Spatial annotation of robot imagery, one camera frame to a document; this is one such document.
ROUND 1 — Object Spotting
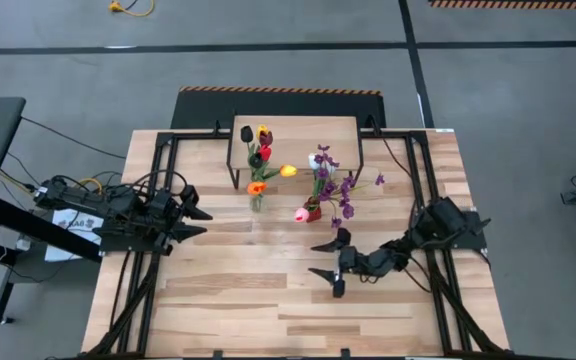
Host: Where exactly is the white-blue artificial tulip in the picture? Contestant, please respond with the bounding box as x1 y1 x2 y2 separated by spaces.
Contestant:
307 152 325 199

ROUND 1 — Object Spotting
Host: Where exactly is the wooden shelf with black frame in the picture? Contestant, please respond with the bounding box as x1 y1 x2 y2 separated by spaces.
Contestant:
225 113 367 191

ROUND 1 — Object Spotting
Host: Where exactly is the white paper sheet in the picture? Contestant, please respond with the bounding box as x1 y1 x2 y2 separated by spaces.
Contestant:
43 202 108 264

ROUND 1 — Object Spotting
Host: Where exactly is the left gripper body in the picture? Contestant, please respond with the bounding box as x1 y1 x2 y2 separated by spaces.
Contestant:
149 191 188 237

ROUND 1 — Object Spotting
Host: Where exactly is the black floor cable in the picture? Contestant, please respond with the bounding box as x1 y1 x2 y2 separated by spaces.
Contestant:
19 115 128 161

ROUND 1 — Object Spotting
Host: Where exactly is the red glass vase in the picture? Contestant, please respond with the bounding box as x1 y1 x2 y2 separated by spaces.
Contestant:
302 196 323 223

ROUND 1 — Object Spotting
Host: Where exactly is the black metal table frame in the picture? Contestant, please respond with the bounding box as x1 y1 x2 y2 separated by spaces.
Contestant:
85 113 512 360

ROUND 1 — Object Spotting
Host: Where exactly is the striped hazard floor strip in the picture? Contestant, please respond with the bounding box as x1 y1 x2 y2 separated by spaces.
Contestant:
427 0 576 10

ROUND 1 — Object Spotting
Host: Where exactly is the yellow floor cable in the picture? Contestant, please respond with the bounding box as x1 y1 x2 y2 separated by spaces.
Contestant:
107 0 157 19

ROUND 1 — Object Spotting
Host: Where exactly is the black floor mat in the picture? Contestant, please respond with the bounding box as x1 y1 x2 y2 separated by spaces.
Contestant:
170 85 387 130

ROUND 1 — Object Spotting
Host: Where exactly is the purple artificial flower bunch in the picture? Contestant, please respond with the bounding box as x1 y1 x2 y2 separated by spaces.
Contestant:
312 143 387 230

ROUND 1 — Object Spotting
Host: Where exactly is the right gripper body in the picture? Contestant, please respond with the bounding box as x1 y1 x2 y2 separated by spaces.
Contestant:
339 245 403 277

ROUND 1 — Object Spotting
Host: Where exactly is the black floor tape strip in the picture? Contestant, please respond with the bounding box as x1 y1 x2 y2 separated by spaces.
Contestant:
0 41 576 55
397 0 435 130

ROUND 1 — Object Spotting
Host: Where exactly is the yellow-red artificial tulip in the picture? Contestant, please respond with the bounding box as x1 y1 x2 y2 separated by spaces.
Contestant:
262 163 299 182

